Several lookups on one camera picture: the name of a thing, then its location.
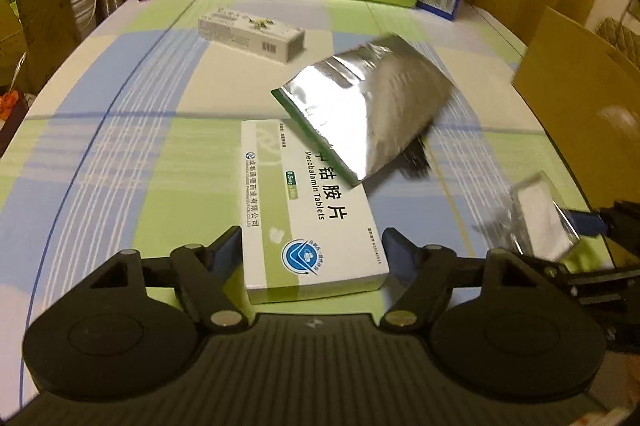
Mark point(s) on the white ointment box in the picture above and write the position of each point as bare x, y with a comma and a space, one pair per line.
260, 36

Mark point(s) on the quilted chair cushion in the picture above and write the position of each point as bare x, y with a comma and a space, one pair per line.
622, 38

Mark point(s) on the brown wooden tray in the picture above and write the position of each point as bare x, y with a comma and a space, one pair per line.
13, 111

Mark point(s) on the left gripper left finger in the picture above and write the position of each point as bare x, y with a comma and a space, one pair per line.
201, 272

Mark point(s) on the brown cardboard box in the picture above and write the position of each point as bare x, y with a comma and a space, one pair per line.
585, 93

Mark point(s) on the brown cardboard carton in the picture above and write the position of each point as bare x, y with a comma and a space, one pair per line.
37, 36

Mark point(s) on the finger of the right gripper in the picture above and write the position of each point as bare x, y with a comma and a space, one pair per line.
591, 223

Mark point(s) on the clear bag white pad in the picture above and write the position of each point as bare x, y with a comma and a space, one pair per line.
529, 219

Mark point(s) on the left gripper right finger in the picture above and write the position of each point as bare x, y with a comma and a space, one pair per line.
424, 275

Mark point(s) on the white mecobalamin tablet box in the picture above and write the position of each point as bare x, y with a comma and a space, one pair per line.
306, 234

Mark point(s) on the silver foil pouch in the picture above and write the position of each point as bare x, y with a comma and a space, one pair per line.
363, 108

